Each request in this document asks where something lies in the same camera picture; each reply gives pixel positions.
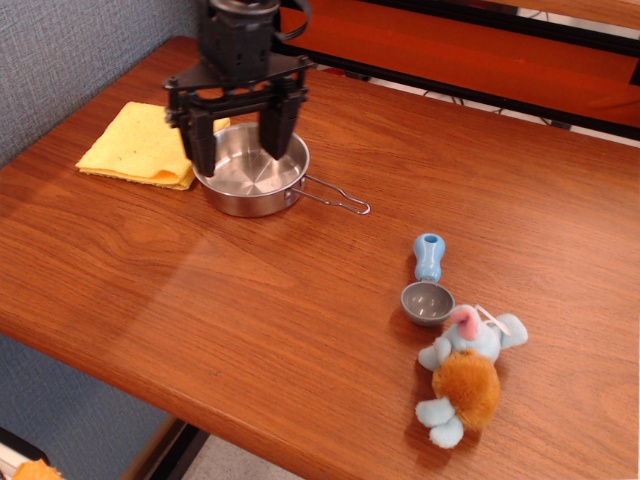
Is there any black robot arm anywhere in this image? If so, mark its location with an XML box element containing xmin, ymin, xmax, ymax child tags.
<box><xmin>164</xmin><ymin>0</ymin><xmax>312</xmax><ymax>177</ymax></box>

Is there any orange fuzzy object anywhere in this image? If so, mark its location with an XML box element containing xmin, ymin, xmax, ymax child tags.
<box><xmin>12</xmin><ymin>460</ymin><xmax>63</xmax><ymax>480</ymax></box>

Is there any blue handled grey scoop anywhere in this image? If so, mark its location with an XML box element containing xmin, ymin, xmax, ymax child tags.
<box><xmin>400</xmin><ymin>233</ymin><xmax>455</xmax><ymax>327</ymax></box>

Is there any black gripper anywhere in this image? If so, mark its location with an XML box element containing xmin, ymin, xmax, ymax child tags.
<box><xmin>164</xmin><ymin>1</ymin><xmax>312</xmax><ymax>177</ymax></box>

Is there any orange panel black frame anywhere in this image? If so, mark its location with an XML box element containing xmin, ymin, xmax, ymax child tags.
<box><xmin>274</xmin><ymin>1</ymin><xmax>639</xmax><ymax>139</ymax></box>

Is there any stainless steel pot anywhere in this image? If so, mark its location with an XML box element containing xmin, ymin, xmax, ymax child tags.
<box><xmin>194</xmin><ymin>123</ymin><xmax>371</xmax><ymax>218</ymax></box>

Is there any blue and orange plush toy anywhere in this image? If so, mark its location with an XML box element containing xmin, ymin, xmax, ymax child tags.
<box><xmin>415</xmin><ymin>305</ymin><xmax>528</xmax><ymax>449</ymax></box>

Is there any yellow folded cloth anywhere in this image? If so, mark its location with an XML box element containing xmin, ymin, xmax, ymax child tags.
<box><xmin>75</xmin><ymin>101</ymin><xmax>232</xmax><ymax>192</ymax></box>

